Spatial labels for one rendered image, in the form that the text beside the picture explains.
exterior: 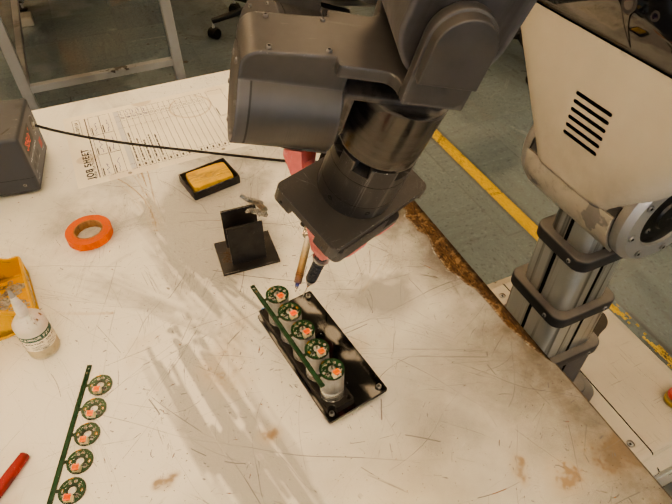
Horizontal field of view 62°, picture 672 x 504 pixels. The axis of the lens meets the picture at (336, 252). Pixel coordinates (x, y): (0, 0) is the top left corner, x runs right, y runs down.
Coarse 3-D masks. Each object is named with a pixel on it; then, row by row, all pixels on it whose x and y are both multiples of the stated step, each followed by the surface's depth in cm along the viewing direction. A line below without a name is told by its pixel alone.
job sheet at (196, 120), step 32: (192, 96) 102; (224, 96) 102; (96, 128) 95; (128, 128) 95; (160, 128) 95; (192, 128) 95; (224, 128) 95; (96, 160) 88; (128, 160) 88; (160, 160) 88
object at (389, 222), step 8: (392, 216) 43; (384, 224) 41; (392, 224) 43; (368, 232) 40; (376, 232) 41; (360, 240) 40; (368, 240) 42; (344, 248) 39; (352, 248) 40; (336, 256) 40; (344, 256) 40
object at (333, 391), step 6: (330, 366) 54; (342, 378) 54; (330, 384) 54; (336, 384) 54; (342, 384) 55; (324, 390) 55; (330, 390) 55; (336, 390) 55; (342, 390) 56; (324, 396) 56; (330, 396) 55; (336, 396) 56; (342, 396) 57
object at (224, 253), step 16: (240, 208) 70; (224, 224) 71; (240, 224) 72; (256, 224) 68; (240, 240) 69; (256, 240) 70; (224, 256) 73; (240, 256) 71; (256, 256) 72; (272, 256) 73; (224, 272) 71
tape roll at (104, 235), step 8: (88, 216) 77; (96, 216) 77; (72, 224) 76; (80, 224) 76; (88, 224) 77; (96, 224) 77; (104, 224) 76; (72, 232) 75; (104, 232) 75; (112, 232) 76; (72, 240) 74; (80, 240) 74; (88, 240) 74; (96, 240) 74; (104, 240) 75; (80, 248) 74; (88, 248) 74; (96, 248) 74
